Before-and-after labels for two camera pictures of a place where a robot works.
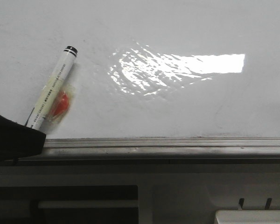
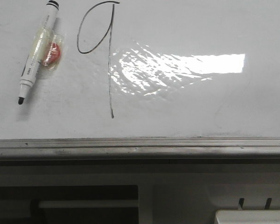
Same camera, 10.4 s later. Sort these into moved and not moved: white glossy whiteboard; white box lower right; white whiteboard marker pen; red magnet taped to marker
Moved: red magnet taped to marker; white whiteboard marker pen
Not moved: white box lower right; white glossy whiteboard
